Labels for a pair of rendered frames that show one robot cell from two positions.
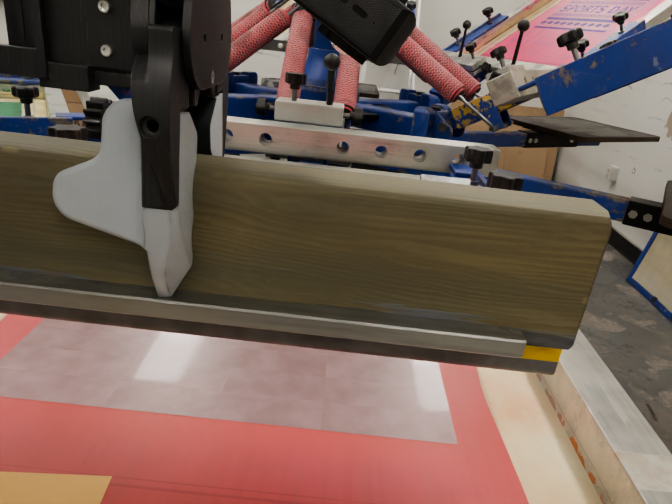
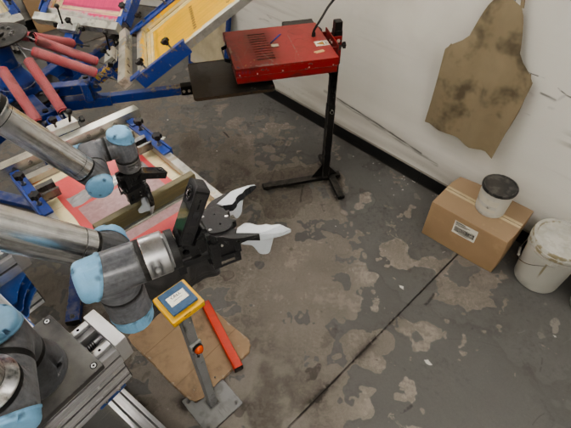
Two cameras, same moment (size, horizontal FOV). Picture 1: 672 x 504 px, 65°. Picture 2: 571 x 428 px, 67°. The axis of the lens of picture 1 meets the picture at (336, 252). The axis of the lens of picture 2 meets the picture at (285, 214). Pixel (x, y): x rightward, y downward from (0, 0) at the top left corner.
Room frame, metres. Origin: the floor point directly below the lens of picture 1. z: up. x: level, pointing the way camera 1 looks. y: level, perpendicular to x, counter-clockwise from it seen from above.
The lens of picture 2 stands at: (-0.90, 0.48, 2.24)
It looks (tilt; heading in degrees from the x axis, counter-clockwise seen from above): 47 degrees down; 317
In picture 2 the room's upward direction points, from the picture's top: straight up
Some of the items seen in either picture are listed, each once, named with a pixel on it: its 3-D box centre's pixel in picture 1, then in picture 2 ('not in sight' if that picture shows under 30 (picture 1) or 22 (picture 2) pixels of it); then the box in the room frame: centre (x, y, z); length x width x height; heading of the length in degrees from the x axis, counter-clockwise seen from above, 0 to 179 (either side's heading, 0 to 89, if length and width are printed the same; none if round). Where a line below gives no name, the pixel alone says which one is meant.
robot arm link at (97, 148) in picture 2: not in sight; (90, 157); (0.26, 0.20, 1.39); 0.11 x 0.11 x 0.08; 73
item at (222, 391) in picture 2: not in sight; (198, 360); (-0.06, 0.19, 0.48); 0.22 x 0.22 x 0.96; 0
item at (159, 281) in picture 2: not in sight; (174, 270); (0.21, 0.07, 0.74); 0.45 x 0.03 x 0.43; 90
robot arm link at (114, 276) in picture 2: not in sight; (111, 273); (-0.40, 0.40, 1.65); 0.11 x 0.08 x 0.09; 74
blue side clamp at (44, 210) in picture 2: not in sight; (34, 199); (0.74, 0.35, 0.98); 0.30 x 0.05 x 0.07; 0
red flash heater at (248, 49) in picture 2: not in sight; (281, 51); (0.86, -1.15, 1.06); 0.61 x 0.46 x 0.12; 60
